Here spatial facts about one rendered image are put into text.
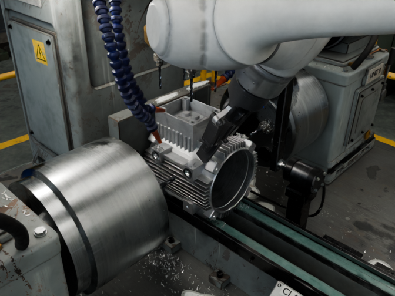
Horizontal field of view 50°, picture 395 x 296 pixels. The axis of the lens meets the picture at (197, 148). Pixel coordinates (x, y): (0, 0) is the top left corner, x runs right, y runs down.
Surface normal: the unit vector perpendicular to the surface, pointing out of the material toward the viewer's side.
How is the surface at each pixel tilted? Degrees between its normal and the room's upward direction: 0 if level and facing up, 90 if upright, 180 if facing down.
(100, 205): 47
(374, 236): 0
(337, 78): 90
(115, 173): 28
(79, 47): 90
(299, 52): 118
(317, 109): 70
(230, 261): 90
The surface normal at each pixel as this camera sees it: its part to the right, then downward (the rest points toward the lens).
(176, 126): -0.68, 0.36
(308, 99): 0.58, -0.27
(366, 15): -0.29, 0.56
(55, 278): 0.73, 0.35
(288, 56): 0.33, 0.85
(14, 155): 0.02, -0.86
